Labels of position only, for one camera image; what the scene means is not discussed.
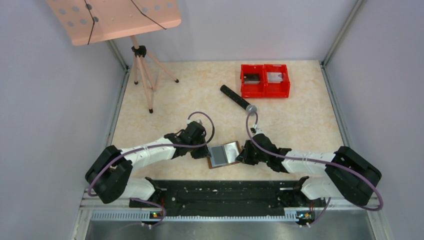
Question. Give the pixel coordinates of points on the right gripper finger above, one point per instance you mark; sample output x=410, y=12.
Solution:
x=247, y=149
x=242, y=158

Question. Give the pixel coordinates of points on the right red plastic bin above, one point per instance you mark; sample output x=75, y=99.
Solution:
x=277, y=81

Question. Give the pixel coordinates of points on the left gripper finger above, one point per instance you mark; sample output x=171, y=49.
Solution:
x=200, y=154
x=204, y=148

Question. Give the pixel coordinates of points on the left red plastic bin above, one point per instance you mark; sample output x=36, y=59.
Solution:
x=252, y=81

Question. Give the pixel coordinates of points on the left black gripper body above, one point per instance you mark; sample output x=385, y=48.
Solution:
x=201, y=140

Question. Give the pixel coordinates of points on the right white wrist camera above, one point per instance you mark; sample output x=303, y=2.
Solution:
x=256, y=131

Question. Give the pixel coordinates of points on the brown leather card holder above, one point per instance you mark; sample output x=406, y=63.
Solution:
x=232, y=149

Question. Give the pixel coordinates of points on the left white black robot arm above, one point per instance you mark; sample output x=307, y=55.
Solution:
x=109, y=176

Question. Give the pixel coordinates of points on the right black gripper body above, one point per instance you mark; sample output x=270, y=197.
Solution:
x=255, y=157

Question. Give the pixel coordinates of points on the pink music stand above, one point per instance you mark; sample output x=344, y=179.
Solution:
x=93, y=21

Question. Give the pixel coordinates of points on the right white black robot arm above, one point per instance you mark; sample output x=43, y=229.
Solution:
x=340, y=174

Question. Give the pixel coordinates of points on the red plastic bin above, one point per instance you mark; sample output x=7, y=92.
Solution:
x=252, y=81
x=277, y=81

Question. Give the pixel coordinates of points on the black handheld microphone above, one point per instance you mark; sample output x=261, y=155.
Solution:
x=249, y=108

